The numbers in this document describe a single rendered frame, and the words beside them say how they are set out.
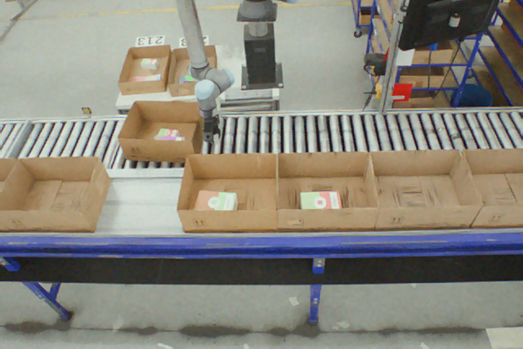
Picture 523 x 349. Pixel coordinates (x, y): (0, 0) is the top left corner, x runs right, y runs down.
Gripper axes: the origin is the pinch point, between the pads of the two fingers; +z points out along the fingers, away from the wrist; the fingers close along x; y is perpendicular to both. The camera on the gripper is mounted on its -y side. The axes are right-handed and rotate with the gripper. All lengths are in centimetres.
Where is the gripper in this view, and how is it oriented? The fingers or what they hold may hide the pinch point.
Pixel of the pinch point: (214, 143)
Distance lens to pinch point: 219.5
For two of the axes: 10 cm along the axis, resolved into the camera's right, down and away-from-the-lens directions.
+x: -10.0, 0.2, 0.5
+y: 0.2, -7.4, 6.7
